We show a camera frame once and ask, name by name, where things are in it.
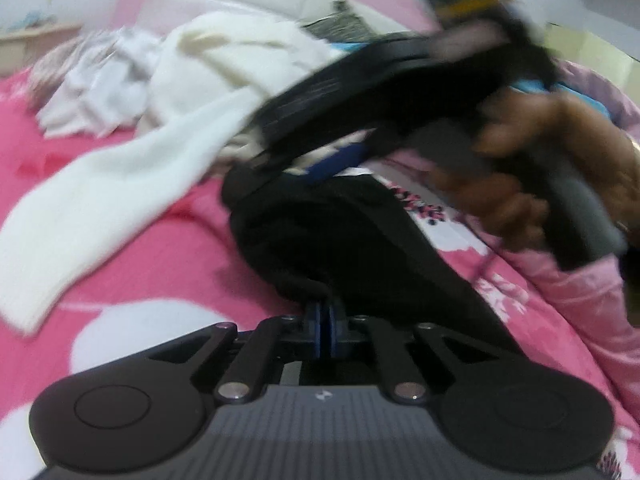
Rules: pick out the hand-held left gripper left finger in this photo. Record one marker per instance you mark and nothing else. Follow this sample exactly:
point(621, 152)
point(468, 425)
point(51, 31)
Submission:
point(317, 332)

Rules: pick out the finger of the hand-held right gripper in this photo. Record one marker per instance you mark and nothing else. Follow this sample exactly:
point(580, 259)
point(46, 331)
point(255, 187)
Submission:
point(340, 160)

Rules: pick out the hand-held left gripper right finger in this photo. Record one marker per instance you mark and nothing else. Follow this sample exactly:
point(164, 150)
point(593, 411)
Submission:
point(332, 332)

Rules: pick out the black printed t-shirt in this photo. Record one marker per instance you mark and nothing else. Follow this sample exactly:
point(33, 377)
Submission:
point(350, 250)

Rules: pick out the person's right hand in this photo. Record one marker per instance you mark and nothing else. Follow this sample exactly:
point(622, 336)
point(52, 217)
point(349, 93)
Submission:
point(575, 135)

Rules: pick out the green floral pillow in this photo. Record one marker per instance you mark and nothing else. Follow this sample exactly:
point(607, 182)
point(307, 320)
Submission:
point(340, 25)

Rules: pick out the pink floral blanket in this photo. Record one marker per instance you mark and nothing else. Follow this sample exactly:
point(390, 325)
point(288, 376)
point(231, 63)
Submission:
point(150, 270)

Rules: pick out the cream garment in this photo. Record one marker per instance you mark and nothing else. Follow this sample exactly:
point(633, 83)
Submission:
point(197, 42)

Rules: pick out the pale yellow cabinet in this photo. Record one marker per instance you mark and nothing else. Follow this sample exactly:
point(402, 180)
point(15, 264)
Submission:
point(600, 55)

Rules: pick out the white knit sweater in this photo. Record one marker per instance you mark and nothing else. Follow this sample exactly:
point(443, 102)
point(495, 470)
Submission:
point(100, 200)

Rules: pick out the pink patchwork quilt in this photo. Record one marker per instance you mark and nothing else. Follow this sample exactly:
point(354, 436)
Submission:
point(575, 300)

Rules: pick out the white cloth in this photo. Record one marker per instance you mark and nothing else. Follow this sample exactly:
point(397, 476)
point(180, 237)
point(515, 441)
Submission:
point(100, 90)

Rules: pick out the pink checked knit garment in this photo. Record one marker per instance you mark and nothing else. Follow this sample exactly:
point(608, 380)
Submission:
point(42, 85)

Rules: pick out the cream nightstand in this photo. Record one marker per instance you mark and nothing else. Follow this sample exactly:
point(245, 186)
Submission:
point(30, 50)

